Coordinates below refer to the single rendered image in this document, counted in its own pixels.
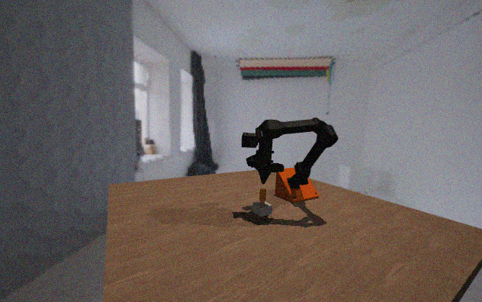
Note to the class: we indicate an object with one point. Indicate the brown cylinder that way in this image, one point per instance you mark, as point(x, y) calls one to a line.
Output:
point(262, 196)

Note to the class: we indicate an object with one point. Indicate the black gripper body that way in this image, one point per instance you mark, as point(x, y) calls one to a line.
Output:
point(269, 165)

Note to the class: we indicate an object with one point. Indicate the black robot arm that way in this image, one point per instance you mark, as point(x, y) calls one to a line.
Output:
point(271, 129)

